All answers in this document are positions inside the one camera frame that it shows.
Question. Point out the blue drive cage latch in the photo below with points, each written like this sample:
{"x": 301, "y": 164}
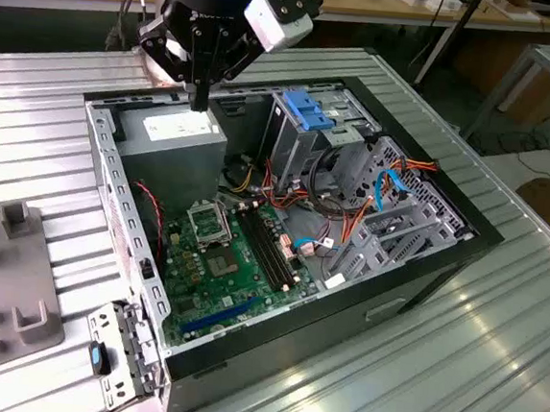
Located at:
{"x": 307, "y": 110}

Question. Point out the grey power supply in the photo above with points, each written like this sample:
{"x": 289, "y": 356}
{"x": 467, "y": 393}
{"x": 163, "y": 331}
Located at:
{"x": 173, "y": 158}

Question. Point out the CPU socket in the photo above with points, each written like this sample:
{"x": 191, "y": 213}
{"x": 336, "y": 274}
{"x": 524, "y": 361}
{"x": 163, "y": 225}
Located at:
{"x": 222, "y": 264}

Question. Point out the grey metal disk bay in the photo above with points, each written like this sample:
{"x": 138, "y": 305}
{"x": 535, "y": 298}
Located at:
{"x": 397, "y": 236}

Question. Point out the white label tag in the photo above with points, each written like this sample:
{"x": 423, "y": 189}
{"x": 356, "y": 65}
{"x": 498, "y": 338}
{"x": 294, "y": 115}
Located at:
{"x": 335, "y": 282}

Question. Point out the black RAM slot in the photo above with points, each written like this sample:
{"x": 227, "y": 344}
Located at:
{"x": 265, "y": 249}
{"x": 259, "y": 249}
{"x": 276, "y": 250}
{"x": 270, "y": 250}

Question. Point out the black blue case latch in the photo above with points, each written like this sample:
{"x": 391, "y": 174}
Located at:
{"x": 98, "y": 357}

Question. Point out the green motherboard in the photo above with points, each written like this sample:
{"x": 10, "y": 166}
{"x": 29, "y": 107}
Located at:
{"x": 244, "y": 280}

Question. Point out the grey parts rack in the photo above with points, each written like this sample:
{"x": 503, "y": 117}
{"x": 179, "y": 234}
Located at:
{"x": 8, "y": 279}

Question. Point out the black open PC case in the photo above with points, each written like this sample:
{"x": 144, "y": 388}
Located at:
{"x": 292, "y": 342}

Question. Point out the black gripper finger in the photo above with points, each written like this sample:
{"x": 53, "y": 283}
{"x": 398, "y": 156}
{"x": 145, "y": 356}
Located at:
{"x": 240, "y": 56}
{"x": 166, "y": 44}

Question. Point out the blue expansion slot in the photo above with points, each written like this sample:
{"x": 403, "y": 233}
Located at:
{"x": 219, "y": 316}

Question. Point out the grey drive cage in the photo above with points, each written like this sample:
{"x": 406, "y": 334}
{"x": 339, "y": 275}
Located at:
{"x": 289, "y": 154}

